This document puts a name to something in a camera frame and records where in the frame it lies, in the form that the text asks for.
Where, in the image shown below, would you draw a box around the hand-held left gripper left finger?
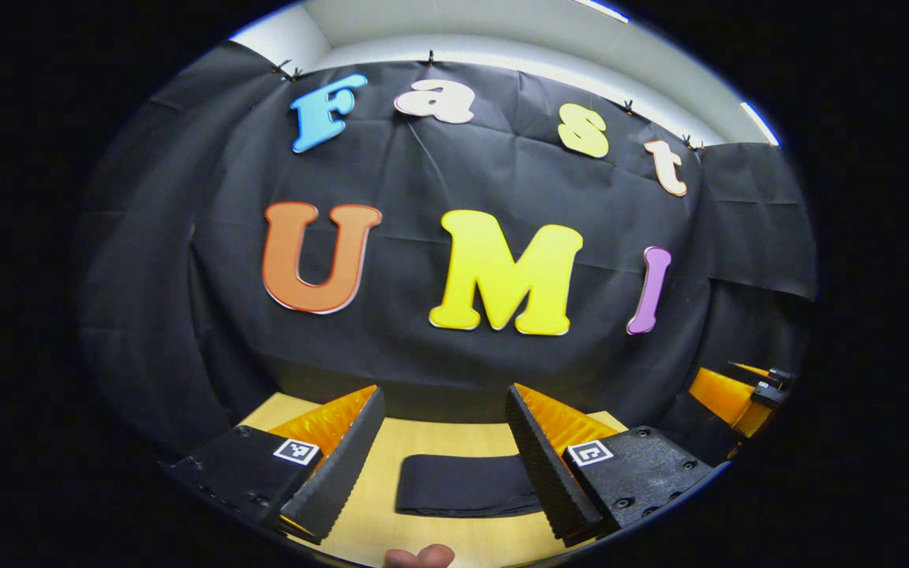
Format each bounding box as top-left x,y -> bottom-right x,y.
163,384 -> 387,545

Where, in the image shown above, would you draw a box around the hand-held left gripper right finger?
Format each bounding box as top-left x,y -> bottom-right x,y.
505,383 -> 716,547

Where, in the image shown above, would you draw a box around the dark blue jeans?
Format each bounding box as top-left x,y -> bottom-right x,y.
394,454 -> 544,518

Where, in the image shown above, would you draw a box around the ceiling light panel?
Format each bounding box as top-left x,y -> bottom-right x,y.
741,101 -> 781,148
573,0 -> 630,24

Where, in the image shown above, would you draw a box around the black backdrop cloth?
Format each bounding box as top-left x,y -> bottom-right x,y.
76,39 -> 818,466

